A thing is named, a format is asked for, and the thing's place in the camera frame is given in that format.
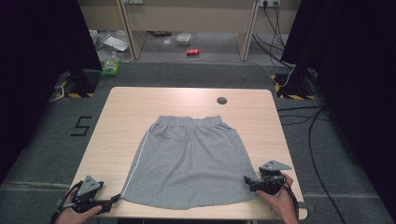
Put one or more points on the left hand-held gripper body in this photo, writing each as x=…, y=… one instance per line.
x=88, y=186

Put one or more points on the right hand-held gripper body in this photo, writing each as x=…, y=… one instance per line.
x=270, y=183

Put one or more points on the grey shorts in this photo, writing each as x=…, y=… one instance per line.
x=190, y=161

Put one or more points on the person's right hand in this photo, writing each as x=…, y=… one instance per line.
x=285, y=202

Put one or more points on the person's left hand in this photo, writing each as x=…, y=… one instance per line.
x=70, y=216

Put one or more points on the grey tape strip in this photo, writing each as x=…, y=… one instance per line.
x=308, y=207

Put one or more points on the dark round table grommet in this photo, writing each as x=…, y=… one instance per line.
x=221, y=100

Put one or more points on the black striped stand base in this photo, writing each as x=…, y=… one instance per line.
x=82, y=84
x=294, y=88

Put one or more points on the green packet on floor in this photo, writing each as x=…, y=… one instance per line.
x=110, y=66

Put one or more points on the black curtain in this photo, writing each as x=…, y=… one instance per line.
x=358, y=77
x=37, y=62

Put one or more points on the red drink can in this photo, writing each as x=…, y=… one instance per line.
x=193, y=52

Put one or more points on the white plastic sheet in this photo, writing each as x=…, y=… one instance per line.
x=115, y=43

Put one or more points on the clear plastic container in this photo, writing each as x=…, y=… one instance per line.
x=183, y=38

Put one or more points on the dark flat thing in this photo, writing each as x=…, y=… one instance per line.
x=162, y=33

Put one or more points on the white wall socket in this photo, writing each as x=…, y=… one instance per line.
x=269, y=2
x=133, y=1

